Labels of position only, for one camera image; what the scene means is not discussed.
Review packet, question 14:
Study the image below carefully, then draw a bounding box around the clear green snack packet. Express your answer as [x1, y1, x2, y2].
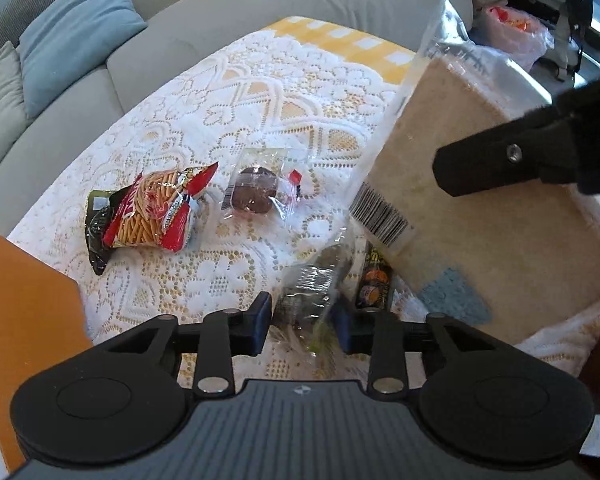
[272, 223, 355, 361]

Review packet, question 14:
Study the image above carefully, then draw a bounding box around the sliced bread bag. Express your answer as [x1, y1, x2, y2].
[344, 0, 600, 344]

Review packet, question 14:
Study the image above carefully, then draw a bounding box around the black orange snack packet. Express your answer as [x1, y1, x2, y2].
[353, 243, 393, 311]

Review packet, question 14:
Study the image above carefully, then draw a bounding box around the pink plastic bag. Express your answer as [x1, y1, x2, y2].
[477, 6, 554, 72]

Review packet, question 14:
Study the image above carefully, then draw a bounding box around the red noodle snack packet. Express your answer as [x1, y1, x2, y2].
[102, 162, 218, 252]

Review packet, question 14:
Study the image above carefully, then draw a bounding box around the chocolate muffin packet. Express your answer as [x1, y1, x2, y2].
[220, 148, 309, 222]

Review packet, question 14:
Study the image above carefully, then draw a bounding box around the white lace tablecloth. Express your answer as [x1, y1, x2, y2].
[7, 28, 600, 396]

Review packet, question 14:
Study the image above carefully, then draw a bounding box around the yellow checked tablecloth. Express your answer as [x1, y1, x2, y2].
[268, 16, 415, 84]

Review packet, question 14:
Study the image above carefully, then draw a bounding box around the black dark packet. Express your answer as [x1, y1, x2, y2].
[85, 188, 126, 275]

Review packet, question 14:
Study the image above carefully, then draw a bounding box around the orange cardboard box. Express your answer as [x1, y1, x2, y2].
[0, 235, 92, 472]

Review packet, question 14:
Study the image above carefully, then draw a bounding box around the beige fabric sofa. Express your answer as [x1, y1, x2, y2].
[0, 0, 474, 235]

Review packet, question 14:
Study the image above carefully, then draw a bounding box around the blue cushion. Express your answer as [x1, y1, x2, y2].
[19, 0, 147, 119]

